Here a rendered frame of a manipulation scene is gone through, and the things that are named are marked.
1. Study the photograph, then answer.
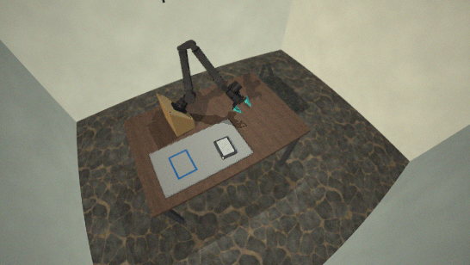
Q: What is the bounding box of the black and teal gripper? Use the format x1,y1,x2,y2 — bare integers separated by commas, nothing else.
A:
231,93,251,113

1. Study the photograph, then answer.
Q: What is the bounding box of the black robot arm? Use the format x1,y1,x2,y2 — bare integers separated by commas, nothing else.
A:
171,40,242,114

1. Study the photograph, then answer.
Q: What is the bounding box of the white well plate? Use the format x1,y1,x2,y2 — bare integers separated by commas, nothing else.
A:
216,138,234,156

